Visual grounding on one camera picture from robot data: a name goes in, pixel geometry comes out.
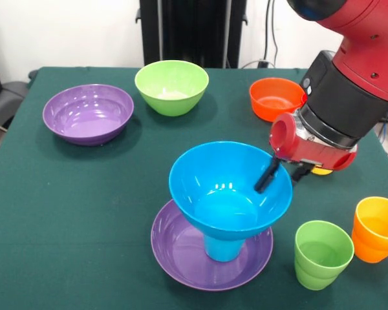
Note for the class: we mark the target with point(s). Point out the shallow purple plastic bowl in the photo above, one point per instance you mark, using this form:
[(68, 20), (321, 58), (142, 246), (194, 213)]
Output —
[(178, 252)]

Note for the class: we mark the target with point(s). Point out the orange plastic cup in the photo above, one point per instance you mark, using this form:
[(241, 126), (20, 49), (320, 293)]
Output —
[(372, 239)]

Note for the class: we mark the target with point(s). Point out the green plastic cup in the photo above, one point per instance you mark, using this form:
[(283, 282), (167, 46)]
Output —
[(320, 271)]

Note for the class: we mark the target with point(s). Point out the yellow plastic cup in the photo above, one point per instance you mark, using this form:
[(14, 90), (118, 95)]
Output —
[(321, 171)]

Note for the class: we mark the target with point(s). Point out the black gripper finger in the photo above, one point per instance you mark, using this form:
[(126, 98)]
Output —
[(300, 172), (266, 179)]

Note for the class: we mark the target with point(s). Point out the deep purple plastic bowl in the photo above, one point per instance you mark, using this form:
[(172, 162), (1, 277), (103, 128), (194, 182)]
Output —
[(87, 116)]

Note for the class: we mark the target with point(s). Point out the green plastic bowl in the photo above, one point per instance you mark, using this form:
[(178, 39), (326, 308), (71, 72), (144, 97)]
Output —
[(171, 97)]

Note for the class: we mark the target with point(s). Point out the dark green tablecloth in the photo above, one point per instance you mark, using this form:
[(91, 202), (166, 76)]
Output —
[(68, 210)]

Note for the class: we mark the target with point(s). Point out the black power plug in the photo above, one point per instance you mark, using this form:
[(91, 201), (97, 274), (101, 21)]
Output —
[(262, 64)]

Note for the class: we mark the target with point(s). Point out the orange-red plastic bowl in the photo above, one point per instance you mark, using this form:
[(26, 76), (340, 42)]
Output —
[(271, 103)]

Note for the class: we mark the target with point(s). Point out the blue plastic bowl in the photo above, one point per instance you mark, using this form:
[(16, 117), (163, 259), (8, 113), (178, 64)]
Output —
[(213, 213)]

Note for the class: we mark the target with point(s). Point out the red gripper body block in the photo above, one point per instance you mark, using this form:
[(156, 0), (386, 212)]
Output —
[(310, 151)]

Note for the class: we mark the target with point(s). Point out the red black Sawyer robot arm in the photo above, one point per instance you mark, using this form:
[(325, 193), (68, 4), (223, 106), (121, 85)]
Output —
[(352, 71)]

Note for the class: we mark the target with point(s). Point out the blue plastic cup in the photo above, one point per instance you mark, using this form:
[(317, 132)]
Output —
[(221, 250)]

